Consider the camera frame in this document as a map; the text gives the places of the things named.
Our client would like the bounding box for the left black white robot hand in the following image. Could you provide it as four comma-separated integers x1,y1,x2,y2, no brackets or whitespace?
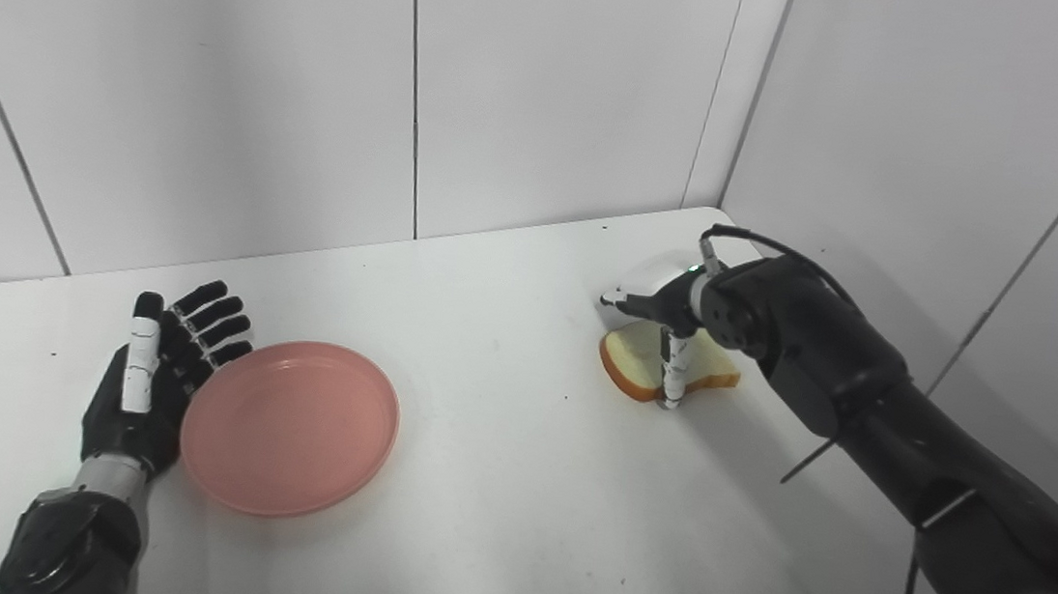
77,269,260,485

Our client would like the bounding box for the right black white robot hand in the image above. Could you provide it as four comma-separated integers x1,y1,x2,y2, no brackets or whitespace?
588,246,720,413

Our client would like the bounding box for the slice of bread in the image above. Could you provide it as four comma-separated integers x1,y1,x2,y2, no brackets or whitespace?
594,319,746,413

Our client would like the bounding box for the pink round plate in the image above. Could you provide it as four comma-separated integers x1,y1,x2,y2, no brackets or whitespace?
173,329,407,529

